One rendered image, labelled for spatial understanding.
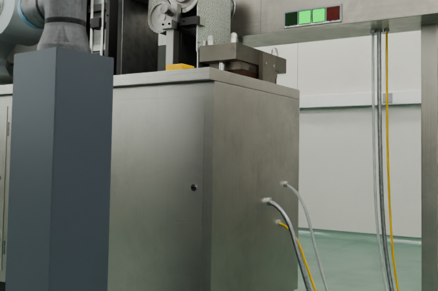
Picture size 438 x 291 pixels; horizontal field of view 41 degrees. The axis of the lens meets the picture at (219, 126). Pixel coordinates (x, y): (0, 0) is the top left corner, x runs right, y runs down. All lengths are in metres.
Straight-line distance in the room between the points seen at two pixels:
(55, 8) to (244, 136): 0.75
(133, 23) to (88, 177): 1.06
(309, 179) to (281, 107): 2.66
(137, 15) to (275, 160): 0.89
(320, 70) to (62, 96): 3.51
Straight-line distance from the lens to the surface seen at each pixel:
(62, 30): 1.69
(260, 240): 2.12
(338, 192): 4.78
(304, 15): 2.39
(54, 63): 1.60
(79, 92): 1.63
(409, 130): 4.60
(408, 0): 2.26
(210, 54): 2.14
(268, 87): 2.15
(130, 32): 2.52
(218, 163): 1.85
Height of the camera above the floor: 0.61
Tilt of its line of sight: 3 degrees up
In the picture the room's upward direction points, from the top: 1 degrees clockwise
